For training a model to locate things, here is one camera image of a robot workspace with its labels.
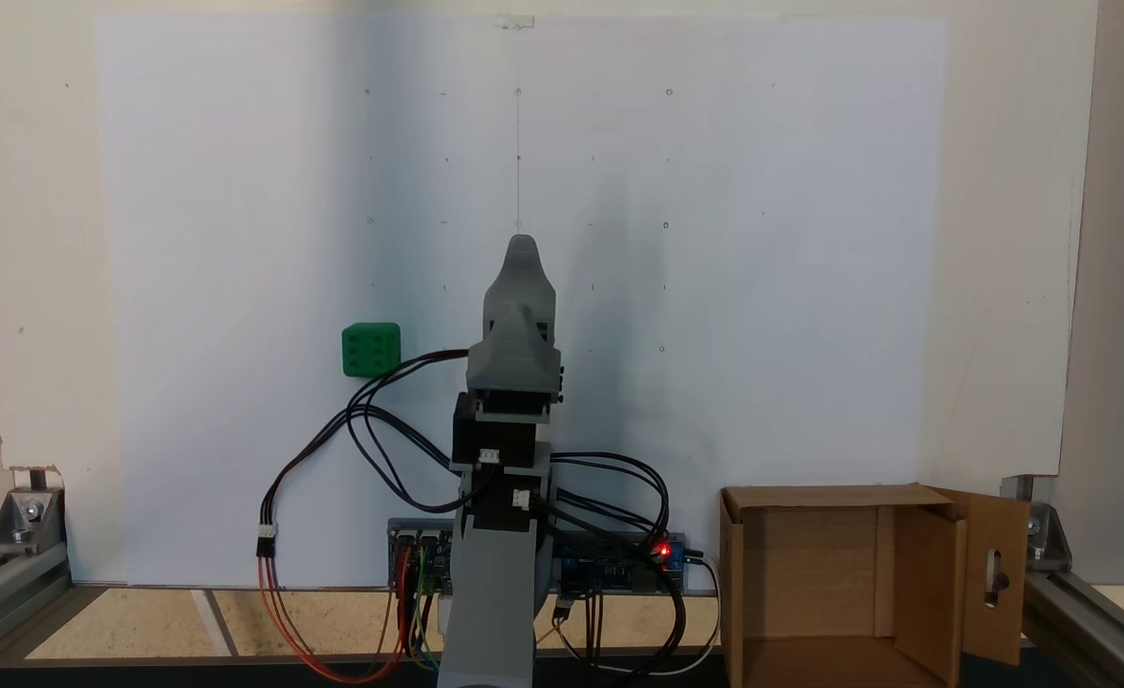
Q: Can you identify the brown cardboard box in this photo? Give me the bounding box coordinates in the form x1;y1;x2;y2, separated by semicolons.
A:
720;483;1031;688

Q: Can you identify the aluminium corner bracket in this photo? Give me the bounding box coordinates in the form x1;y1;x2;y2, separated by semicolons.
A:
1026;502;1074;571
0;487;66;557

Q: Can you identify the aluminium frame rail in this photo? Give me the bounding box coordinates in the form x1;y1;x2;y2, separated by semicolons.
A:
1021;530;1124;688
0;549;74;675

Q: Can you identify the black arm servo cable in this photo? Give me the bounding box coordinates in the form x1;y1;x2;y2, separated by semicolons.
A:
545;449;689;675

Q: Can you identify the orange red wire bundle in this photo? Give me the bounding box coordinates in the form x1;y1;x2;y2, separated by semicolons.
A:
256;549;412;684

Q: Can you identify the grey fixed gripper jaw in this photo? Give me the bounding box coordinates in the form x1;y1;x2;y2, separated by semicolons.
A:
482;234;557;346

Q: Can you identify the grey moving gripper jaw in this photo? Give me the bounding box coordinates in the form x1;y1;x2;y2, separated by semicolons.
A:
467;305;562;392

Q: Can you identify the white paper sheet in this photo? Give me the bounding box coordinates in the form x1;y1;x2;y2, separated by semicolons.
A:
94;11;948;589

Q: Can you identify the blue circuit board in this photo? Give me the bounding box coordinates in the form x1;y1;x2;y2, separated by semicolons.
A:
554;532;687;595

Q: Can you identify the black wrist servo cable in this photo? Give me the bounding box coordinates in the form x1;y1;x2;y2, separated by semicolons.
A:
344;349;475;514

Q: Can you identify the black cable with white connector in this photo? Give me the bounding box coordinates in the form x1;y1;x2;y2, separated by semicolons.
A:
256;401;458;558

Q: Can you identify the circuit board with jumper wires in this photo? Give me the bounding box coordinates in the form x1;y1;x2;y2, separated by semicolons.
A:
388;519;455;593

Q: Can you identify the green die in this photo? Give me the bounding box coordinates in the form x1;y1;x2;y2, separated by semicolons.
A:
342;323;401;377

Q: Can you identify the green jumper wire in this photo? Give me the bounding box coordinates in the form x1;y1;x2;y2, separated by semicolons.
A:
415;547;441;670

